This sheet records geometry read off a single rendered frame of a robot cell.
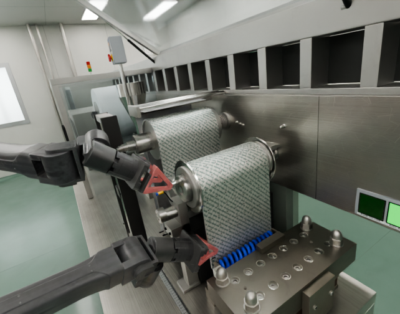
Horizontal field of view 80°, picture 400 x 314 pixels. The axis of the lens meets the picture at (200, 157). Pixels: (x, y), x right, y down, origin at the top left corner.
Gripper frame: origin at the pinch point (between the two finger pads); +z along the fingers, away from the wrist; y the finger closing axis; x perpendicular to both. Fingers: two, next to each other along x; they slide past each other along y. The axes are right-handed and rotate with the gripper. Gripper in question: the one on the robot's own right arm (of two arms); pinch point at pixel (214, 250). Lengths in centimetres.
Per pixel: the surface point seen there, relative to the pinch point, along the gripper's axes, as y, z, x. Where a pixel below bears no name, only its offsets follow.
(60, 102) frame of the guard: -102, -42, 24
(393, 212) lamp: 28.4, 19.7, 25.8
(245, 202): 0.2, 5.4, 14.9
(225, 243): 0.2, 2.9, 2.2
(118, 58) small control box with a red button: -57, -28, 49
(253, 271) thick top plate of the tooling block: 9.5, 6.5, -0.4
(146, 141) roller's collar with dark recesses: -27.8, -17.9, 22.1
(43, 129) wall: -556, -44, -48
